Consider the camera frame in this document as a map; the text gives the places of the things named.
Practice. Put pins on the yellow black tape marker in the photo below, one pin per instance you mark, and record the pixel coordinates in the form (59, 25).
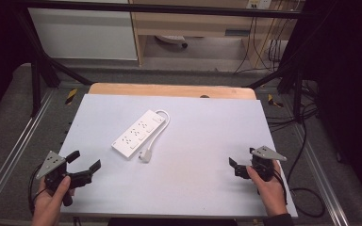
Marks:
(71, 96)
(273, 101)

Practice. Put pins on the white plug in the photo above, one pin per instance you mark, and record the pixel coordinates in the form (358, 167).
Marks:
(145, 156)

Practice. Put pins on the white cabinet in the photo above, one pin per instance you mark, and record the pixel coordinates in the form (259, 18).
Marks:
(81, 31)

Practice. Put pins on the person's left hand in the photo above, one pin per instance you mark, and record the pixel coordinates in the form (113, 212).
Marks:
(48, 204)

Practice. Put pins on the white power strip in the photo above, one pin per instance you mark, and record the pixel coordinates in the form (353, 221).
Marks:
(138, 134)

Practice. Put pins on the office chair base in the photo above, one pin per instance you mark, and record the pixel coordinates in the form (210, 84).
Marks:
(171, 39)

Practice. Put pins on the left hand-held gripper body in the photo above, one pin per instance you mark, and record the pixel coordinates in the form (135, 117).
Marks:
(51, 164)

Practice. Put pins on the white table cover board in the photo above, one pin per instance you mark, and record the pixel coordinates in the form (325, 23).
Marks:
(201, 150)

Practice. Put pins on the wooden table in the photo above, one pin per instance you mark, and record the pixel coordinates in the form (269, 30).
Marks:
(157, 90)

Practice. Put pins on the aluminium floor rail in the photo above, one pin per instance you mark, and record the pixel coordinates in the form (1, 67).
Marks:
(322, 179)
(15, 147)

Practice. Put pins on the black metal frame post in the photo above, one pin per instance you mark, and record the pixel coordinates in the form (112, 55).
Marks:
(297, 94)
(36, 89)

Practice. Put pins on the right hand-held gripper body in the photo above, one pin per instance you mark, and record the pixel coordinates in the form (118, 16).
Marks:
(261, 166)

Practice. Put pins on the black curtain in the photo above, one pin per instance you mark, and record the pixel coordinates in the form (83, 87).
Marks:
(0, 47)
(348, 78)

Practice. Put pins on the black metal frame crossbar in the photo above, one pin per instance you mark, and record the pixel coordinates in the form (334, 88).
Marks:
(157, 8)

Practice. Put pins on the white wall socket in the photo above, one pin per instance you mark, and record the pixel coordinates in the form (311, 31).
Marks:
(259, 3)

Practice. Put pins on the light wooden desk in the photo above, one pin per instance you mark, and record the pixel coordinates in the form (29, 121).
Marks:
(198, 26)

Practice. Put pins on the person's right hand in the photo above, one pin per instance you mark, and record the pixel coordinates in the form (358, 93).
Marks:
(270, 194)

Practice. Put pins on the black metal frame strut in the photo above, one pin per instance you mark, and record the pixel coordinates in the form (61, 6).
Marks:
(48, 67)
(287, 78)

